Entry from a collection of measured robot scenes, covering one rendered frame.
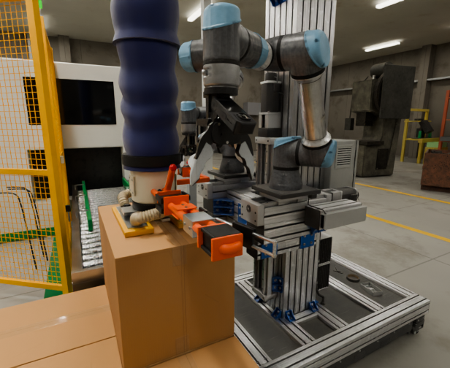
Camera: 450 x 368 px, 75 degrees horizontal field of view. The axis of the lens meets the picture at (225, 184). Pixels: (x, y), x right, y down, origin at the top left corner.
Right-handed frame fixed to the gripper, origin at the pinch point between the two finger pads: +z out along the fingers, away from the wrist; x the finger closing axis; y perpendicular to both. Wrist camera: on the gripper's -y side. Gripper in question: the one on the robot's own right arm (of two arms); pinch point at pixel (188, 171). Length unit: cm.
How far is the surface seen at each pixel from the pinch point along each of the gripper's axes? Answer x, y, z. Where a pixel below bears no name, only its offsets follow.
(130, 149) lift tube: -36, 35, -15
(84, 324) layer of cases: -56, 27, 54
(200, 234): -31, 86, 1
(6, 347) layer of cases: -81, 27, 55
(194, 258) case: -22, 60, 20
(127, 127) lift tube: -36, 33, -23
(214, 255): -31, 93, 3
